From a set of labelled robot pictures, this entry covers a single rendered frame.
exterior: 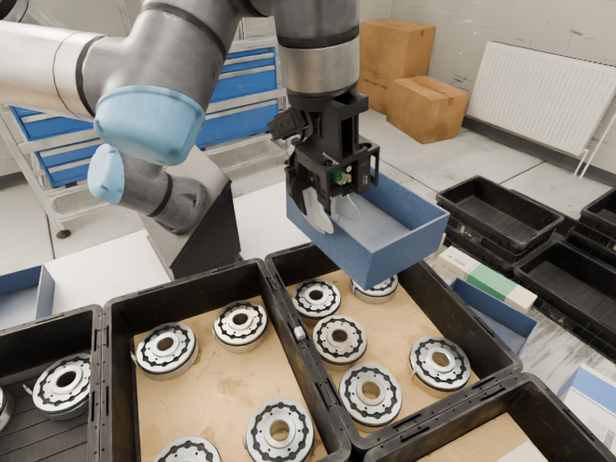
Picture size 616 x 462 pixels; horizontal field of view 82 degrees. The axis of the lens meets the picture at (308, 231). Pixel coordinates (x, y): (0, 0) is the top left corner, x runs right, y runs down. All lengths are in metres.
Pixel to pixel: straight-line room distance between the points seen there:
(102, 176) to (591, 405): 1.03
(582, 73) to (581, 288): 1.91
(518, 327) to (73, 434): 0.92
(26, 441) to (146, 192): 0.48
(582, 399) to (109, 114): 0.84
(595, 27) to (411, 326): 2.91
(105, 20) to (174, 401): 2.81
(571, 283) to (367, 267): 1.37
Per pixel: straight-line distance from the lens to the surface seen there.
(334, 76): 0.34
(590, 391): 0.89
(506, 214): 1.81
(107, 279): 1.15
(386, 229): 0.58
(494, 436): 0.71
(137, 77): 0.31
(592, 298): 1.75
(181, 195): 0.90
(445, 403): 0.59
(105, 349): 0.68
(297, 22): 0.33
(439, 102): 3.36
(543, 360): 1.00
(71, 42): 0.37
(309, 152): 0.39
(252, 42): 2.55
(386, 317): 0.77
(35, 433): 0.78
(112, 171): 0.83
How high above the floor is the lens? 1.43
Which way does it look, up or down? 40 degrees down
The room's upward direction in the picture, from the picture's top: straight up
